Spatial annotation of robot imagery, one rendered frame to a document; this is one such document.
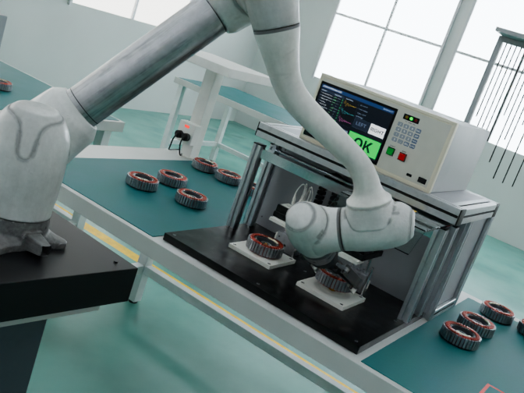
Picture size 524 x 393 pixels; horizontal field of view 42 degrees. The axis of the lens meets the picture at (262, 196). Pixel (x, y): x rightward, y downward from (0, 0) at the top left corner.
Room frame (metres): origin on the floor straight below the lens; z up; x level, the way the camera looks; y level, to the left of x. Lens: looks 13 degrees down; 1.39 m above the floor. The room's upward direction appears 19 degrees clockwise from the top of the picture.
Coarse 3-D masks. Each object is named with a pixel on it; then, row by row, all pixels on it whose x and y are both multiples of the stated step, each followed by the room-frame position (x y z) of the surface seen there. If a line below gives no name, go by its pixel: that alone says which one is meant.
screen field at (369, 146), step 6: (354, 138) 1.96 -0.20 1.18; (360, 138) 1.95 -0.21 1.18; (366, 138) 1.94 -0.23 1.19; (360, 144) 1.95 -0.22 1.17; (366, 144) 1.94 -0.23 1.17; (372, 144) 1.93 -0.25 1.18; (378, 144) 1.92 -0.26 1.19; (366, 150) 1.94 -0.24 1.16; (372, 150) 1.93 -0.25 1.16; (372, 156) 1.93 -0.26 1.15
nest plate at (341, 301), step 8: (304, 280) 1.77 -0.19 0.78; (312, 280) 1.80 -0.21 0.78; (304, 288) 1.73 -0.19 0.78; (312, 288) 1.73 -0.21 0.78; (320, 288) 1.76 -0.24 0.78; (320, 296) 1.71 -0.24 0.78; (328, 296) 1.71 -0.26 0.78; (336, 296) 1.73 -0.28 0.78; (344, 296) 1.75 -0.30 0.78; (352, 296) 1.78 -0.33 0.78; (360, 296) 1.80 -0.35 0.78; (336, 304) 1.68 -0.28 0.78; (344, 304) 1.70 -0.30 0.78; (352, 304) 1.73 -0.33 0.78
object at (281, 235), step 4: (280, 232) 2.01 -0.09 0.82; (284, 232) 2.01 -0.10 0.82; (276, 236) 2.02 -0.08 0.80; (280, 236) 2.01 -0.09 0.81; (284, 236) 2.00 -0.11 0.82; (280, 240) 2.01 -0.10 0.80; (284, 240) 2.00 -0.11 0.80; (288, 240) 1.99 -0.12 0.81; (284, 244) 2.00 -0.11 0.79; (288, 244) 1.99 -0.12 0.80; (288, 248) 1.99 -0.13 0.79; (292, 248) 1.98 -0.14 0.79; (288, 252) 1.99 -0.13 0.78; (292, 252) 1.98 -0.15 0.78; (296, 252) 2.00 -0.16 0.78
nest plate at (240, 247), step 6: (246, 240) 1.94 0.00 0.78; (228, 246) 1.86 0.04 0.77; (234, 246) 1.85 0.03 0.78; (240, 246) 1.87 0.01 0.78; (240, 252) 1.84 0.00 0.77; (246, 252) 1.84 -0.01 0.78; (252, 252) 1.85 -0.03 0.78; (252, 258) 1.82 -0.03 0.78; (258, 258) 1.82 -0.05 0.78; (264, 258) 1.84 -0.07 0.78; (270, 258) 1.85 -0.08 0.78; (282, 258) 1.89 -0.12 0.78; (288, 258) 1.91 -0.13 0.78; (264, 264) 1.80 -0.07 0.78; (270, 264) 1.80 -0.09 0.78; (276, 264) 1.82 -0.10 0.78; (282, 264) 1.85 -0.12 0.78; (288, 264) 1.88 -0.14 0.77
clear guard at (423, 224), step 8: (344, 192) 1.71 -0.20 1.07; (336, 200) 1.68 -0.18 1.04; (344, 200) 1.68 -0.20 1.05; (416, 208) 1.84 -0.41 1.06; (416, 216) 1.73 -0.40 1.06; (424, 216) 1.76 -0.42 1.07; (432, 216) 1.80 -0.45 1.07; (416, 224) 1.63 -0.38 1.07; (424, 224) 1.66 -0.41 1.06; (432, 224) 1.70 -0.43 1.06; (440, 224) 1.73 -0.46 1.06; (448, 224) 1.77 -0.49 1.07; (416, 232) 1.59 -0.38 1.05; (416, 240) 1.57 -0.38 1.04; (400, 248) 1.55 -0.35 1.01; (408, 248) 1.55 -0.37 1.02
